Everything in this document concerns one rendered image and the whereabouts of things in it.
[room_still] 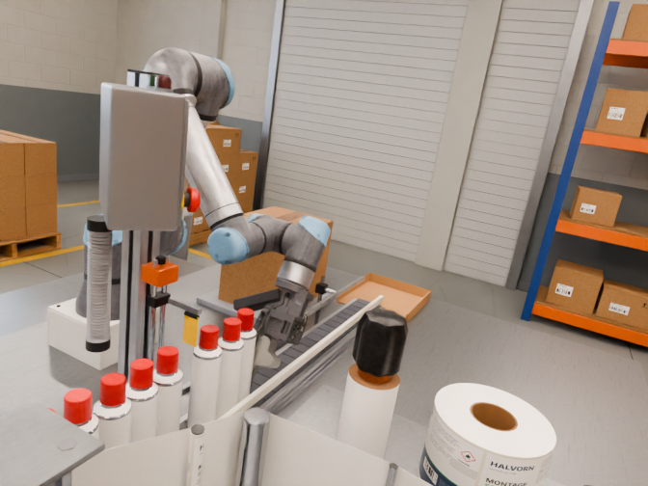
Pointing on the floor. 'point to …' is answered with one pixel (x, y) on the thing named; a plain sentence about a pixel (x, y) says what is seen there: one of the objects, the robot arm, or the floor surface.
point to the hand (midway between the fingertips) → (248, 370)
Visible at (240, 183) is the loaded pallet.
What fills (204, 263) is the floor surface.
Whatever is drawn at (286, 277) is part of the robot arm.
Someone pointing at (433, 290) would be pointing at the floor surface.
